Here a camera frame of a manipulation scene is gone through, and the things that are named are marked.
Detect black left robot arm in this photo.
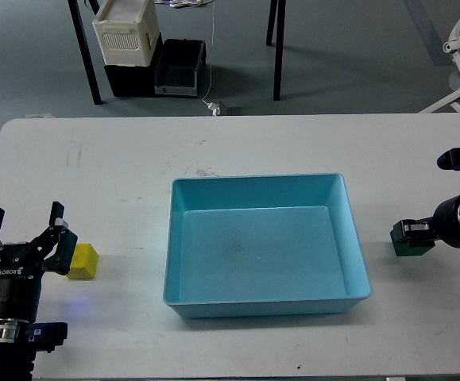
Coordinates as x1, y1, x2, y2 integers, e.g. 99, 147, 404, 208
0, 202, 77, 380

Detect yellow block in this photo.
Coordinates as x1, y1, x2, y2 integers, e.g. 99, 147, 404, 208
66, 243, 99, 280

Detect white power adapter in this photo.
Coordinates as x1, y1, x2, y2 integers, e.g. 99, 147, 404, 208
207, 102, 231, 117

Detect green block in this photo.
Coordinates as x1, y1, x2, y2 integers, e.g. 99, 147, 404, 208
390, 232, 435, 257

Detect thin white cable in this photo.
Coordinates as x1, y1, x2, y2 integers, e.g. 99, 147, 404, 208
202, 0, 217, 106

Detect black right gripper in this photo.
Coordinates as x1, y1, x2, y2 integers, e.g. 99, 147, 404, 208
392, 195, 460, 248

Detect black table leg right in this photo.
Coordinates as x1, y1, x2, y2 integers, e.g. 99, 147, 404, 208
265, 0, 286, 102

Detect white plastic crate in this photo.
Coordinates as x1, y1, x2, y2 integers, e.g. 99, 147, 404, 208
92, 0, 160, 67

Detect black table leg left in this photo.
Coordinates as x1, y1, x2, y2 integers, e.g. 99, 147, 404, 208
68, 0, 102, 106

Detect black crate under white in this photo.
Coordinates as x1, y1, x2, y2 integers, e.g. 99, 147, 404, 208
104, 34, 164, 98

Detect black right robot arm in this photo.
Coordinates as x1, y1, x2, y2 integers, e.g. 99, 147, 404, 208
390, 148, 460, 256

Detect light blue plastic box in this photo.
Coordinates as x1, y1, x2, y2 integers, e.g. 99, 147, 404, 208
163, 173, 372, 318

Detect black table leg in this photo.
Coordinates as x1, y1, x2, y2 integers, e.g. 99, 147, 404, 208
265, 0, 286, 102
68, 0, 102, 106

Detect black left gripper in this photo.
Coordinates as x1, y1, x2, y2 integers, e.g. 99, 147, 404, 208
0, 202, 78, 322

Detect black open storage bin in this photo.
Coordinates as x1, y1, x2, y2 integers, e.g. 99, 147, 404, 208
154, 39, 207, 98

